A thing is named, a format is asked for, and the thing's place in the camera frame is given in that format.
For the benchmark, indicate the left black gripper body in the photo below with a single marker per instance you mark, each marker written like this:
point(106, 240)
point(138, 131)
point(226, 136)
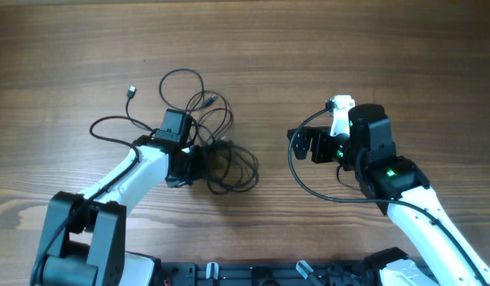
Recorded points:
point(194, 165)

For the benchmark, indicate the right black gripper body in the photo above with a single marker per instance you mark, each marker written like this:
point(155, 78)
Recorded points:
point(337, 148)

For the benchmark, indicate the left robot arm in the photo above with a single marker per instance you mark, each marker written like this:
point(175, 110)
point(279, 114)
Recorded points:
point(83, 238)

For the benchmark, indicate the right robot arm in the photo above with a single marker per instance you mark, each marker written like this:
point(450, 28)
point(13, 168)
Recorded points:
point(360, 140)

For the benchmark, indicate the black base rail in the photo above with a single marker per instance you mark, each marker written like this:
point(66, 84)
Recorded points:
point(332, 273)

